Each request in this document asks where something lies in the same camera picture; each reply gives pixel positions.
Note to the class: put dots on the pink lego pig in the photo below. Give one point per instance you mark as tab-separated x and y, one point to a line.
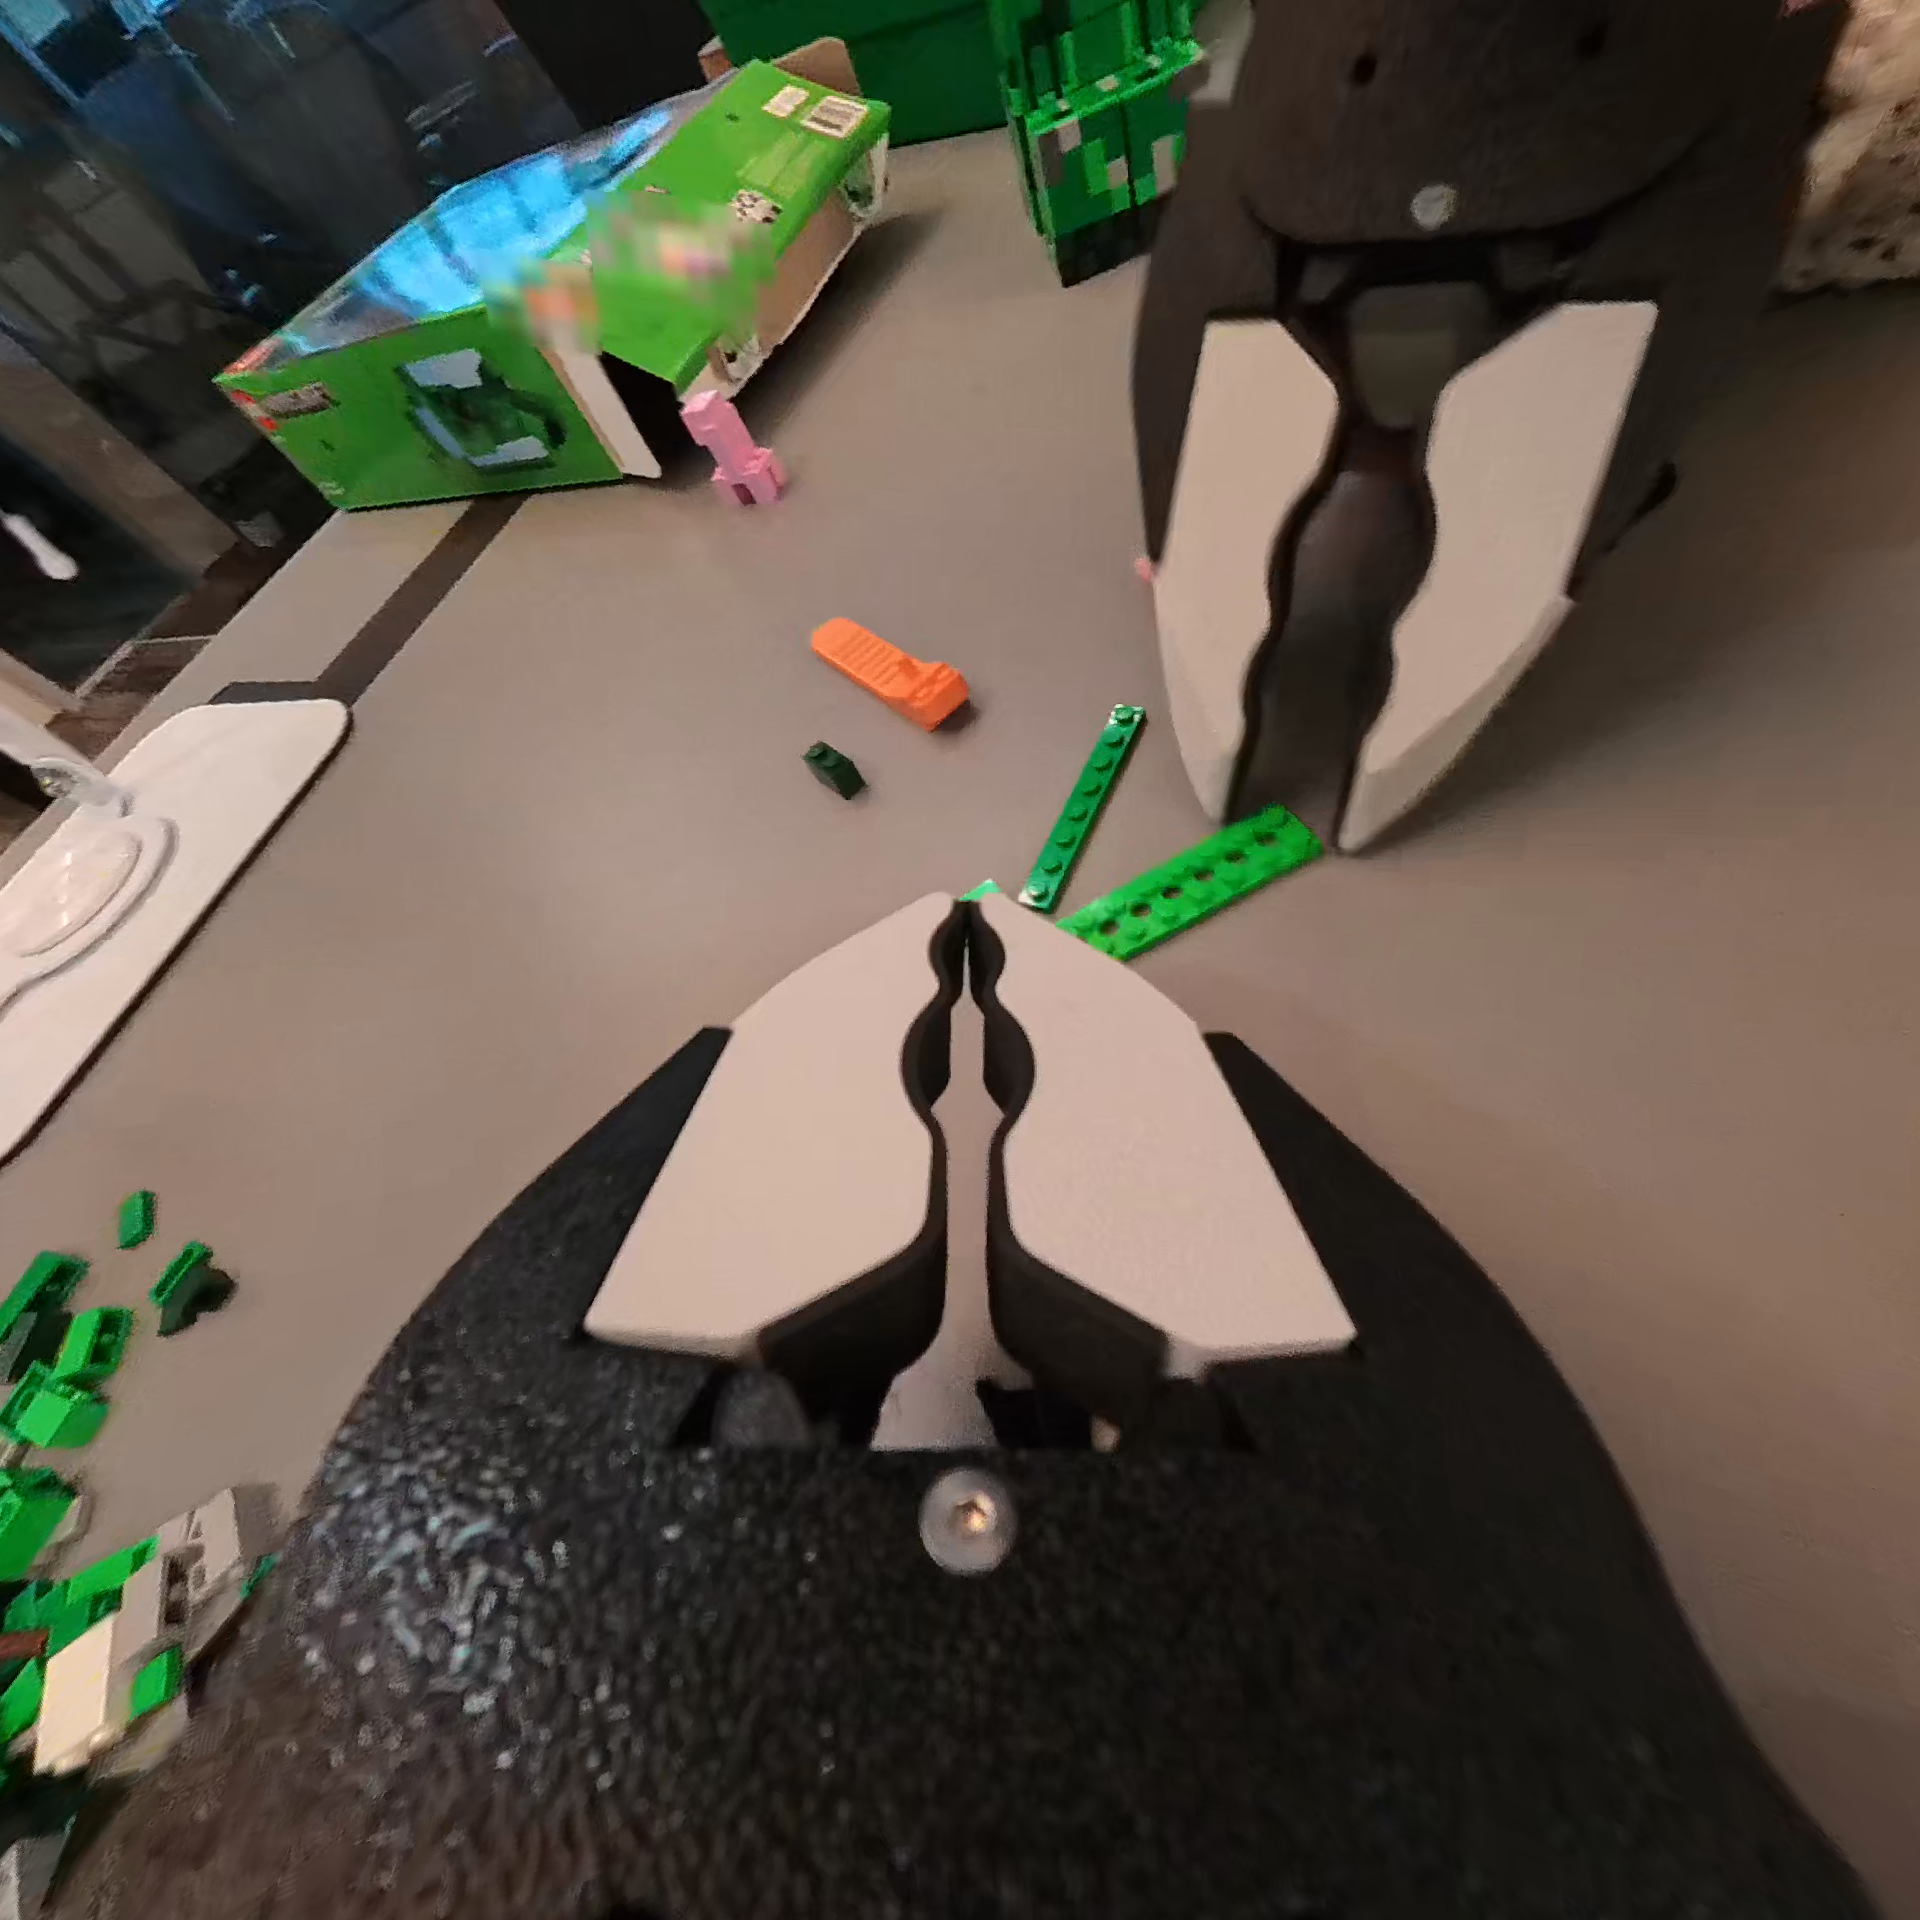
732	450

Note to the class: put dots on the pile of lego pieces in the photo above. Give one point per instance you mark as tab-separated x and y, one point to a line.
68	1410

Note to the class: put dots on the narrow green lego plate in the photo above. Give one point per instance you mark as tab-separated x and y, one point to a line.
1082	811

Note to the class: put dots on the green pixelated lego model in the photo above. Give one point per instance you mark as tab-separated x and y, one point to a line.
1103	135

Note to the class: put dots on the wide green lego plate with holes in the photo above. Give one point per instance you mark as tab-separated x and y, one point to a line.
1275	842

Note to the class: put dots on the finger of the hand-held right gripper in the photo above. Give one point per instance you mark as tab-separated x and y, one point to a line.
1223	511
1530	511

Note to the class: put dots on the dark green lego brick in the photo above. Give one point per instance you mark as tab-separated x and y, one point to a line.
206	1310

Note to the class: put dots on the white rounded mat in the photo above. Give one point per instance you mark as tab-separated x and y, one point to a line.
225	811

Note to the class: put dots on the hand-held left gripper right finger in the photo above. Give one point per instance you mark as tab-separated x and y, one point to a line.
1170	1184

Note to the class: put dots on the small dark green grey brick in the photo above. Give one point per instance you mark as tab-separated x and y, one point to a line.
835	771

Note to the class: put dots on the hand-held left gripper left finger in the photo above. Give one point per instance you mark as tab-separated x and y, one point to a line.
781	1170

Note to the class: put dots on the green hollow lego brick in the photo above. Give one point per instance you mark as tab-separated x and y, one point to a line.
180	1271

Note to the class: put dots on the orange brick separator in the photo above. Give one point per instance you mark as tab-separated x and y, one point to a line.
892	673

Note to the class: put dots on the green lego box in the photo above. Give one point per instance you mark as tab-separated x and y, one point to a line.
451	405

